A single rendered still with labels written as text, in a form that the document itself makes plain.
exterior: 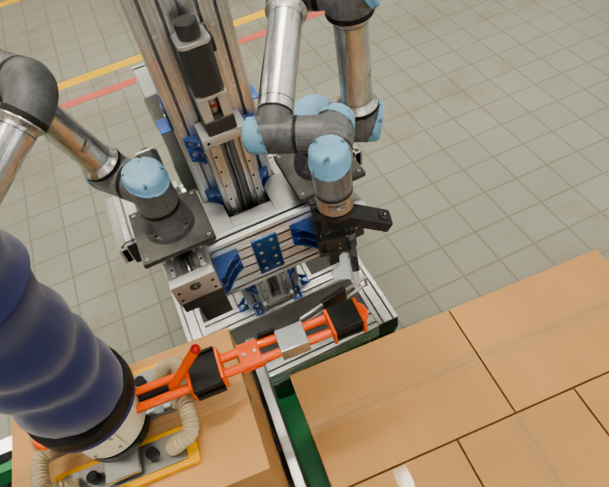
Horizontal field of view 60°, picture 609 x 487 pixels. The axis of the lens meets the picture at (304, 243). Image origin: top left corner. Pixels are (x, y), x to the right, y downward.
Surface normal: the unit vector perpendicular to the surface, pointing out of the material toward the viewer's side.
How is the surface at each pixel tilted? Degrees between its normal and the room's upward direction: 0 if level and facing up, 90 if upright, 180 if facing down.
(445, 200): 0
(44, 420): 77
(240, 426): 0
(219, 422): 0
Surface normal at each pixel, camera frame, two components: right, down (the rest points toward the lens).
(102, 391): 0.88, -0.01
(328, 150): -0.14, -0.61
